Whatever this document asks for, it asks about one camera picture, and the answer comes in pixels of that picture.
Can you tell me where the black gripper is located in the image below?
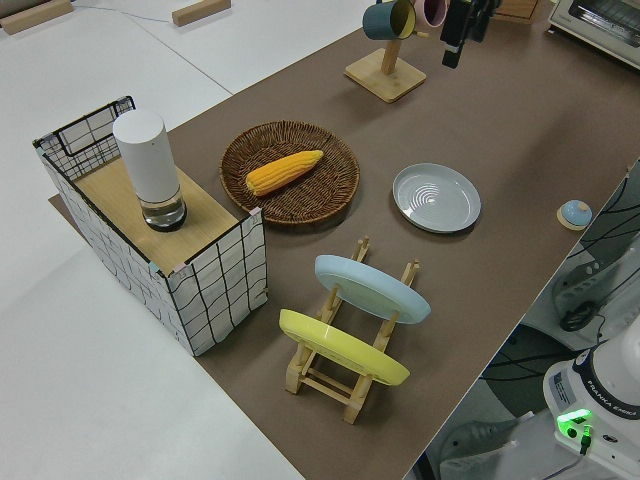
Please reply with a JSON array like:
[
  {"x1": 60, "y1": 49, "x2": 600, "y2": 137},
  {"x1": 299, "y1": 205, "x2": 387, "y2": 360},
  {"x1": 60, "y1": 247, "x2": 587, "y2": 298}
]
[{"x1": 439, "y1": 0, "x2": 501, "y2": 69}]

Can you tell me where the gray ceramic plate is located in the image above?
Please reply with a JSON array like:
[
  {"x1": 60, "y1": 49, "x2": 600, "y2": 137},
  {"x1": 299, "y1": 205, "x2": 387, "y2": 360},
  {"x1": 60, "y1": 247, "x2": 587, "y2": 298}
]
[{"x1": 391, "y1": 162, "x2": 482, "y2": 235}]

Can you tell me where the light blue plate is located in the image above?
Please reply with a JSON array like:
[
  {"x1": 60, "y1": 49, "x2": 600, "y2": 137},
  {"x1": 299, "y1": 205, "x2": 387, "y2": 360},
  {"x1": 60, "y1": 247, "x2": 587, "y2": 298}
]
[{"x1": 314, "y1": 254, "x2": 432, "y2": 325}]

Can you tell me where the yellow plate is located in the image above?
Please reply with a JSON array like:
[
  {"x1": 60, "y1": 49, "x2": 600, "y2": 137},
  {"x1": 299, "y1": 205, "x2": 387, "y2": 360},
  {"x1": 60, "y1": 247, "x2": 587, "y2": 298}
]
[{"x1": 278, "y1": 308, "x2": 411, "y2": 387}]

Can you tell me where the pink mug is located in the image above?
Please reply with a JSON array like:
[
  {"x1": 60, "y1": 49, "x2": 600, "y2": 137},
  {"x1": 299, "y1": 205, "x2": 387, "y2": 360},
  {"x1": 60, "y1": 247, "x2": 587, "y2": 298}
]
[{"x1": 413, "y1": 0, "x2": 450, "y2": 29}]

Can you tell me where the light wooden drawer box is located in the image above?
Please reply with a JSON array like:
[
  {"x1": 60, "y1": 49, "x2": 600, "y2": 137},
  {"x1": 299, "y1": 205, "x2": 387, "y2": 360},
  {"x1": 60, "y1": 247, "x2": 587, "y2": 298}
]
[{"x1": 492, "y1": 0, "x2": 542, "y2": 22}]

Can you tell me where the teal mug yellow inside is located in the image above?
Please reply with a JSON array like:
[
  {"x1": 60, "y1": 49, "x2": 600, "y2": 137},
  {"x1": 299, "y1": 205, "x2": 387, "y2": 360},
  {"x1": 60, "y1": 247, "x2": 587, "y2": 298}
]
[{"x1": 362, "y1": 0, "x2": 418, "y2": 41}]

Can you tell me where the wooden mug tree stand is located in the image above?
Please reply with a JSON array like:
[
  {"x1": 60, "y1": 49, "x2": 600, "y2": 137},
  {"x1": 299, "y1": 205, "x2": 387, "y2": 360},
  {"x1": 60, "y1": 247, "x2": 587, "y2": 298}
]
[{"x1": 343, "y1": 29, "x2": 430, "y2": 104}]

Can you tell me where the brown table mat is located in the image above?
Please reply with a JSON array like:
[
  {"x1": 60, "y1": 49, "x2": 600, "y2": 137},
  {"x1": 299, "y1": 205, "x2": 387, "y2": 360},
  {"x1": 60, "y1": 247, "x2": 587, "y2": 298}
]
[{"x1": 48, "y1": 0, "x2": 640, "y2": 480}]

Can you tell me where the white toaster oven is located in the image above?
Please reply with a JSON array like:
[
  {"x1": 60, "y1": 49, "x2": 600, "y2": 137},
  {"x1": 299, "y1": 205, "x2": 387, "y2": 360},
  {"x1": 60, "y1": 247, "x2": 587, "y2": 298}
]
[{"x1": 544, "y1": 0, "x2": 640, "y2": 71}]

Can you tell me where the yellow corn cob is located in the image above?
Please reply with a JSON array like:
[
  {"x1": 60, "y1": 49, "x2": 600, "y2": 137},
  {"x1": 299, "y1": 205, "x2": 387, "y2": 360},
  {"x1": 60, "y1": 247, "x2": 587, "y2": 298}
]
[{"x1": 245, "y1": 149, "x2": 325, "y2": 197}]

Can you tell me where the round brown wicker basket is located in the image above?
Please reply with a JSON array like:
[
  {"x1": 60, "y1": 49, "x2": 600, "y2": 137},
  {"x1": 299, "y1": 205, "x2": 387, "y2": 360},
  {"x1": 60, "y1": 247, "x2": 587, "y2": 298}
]
[{"x1": 220, "y1": 120, "x2": 362, "y2": 230}]

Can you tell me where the short wooden block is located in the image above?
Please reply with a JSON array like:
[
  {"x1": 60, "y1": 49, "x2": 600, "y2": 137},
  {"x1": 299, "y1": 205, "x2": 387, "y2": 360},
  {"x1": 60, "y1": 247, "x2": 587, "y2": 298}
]
[{"x1": 171, "y1": 0, "x2": 232, "y2": 27}]

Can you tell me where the light wooden lid board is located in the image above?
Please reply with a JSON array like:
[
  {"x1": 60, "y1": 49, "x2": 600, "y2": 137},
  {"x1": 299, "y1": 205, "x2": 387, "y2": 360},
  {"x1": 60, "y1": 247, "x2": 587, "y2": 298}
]
[{"x1": 74, "y1": 157, "x2": 250, "y2": 266}]

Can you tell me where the white grid-pattern box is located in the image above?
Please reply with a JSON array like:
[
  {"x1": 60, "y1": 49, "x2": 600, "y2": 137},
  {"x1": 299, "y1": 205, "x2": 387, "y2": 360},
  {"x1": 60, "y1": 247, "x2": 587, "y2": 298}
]
[{"x1": 32, "y1": 94, "x2": 270, "y2": 358}]

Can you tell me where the wooden dish rack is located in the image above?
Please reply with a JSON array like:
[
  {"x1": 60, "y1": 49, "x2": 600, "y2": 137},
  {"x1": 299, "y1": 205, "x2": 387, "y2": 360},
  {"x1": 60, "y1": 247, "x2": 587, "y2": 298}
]
[{"x1": 284, "y1": 235, "x2": 421, "y2": 425}]

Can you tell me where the long wooden block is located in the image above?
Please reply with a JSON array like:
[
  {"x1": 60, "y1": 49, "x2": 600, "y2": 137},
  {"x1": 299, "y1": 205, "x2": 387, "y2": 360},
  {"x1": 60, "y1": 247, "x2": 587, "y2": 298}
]
[{"x1": 0, "y1": 0, "x2": 75, "y2": 35}]

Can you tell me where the coiled black cable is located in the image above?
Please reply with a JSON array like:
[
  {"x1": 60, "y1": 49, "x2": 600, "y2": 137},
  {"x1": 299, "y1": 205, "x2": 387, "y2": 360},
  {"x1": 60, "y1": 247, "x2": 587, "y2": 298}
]
[{"x1": 558, "y1": 299, "x2": 609, "y2": 332}]

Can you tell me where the thin blue cable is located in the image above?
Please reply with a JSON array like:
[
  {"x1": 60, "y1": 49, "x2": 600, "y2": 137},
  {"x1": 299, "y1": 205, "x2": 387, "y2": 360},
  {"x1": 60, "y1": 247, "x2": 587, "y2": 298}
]
[{"x1": 69, "y1": 0, "x2": 174, "y2": 24}]

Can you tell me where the green plug cable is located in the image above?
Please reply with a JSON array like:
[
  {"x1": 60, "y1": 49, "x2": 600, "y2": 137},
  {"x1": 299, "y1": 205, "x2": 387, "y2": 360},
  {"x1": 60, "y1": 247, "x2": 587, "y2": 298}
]
[{"x1": 577, "y1": 424, "x2": 596, "y2": 457}]

